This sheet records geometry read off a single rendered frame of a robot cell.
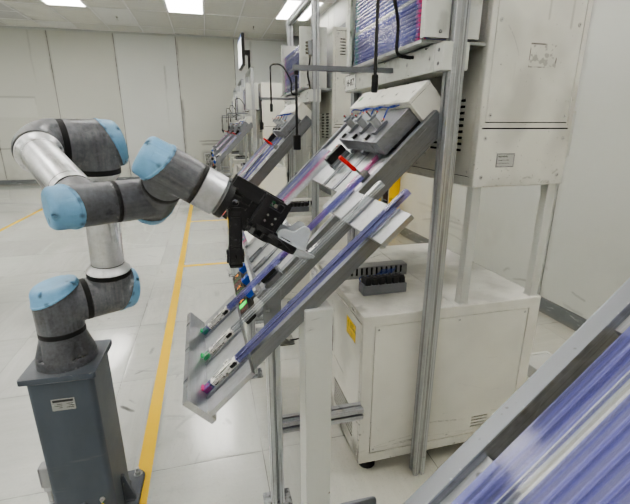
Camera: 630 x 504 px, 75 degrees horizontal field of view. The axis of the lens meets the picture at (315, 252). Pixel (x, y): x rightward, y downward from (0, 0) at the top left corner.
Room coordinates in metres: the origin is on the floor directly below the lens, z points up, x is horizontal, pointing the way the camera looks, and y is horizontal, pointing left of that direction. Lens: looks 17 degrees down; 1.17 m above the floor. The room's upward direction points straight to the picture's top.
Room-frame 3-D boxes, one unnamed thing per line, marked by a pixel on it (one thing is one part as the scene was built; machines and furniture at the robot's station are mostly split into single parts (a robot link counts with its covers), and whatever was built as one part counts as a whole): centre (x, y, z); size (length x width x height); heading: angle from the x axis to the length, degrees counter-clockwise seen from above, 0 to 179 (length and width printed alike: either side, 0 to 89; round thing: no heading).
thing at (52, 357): (1.01, 0.69, 0.60); 0.15 x 0.15 x 0.10
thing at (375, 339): (1.54, -0.37, 0.31); 0.70 x 0.65 x 0.62; 14
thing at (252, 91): (6.09, 0.81, 0.95); 1.36 x 0.82 x 1.90; 104
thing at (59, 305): (1.01, 0.69, 0.72); 0.13 x 0.12 x 0.14; 133
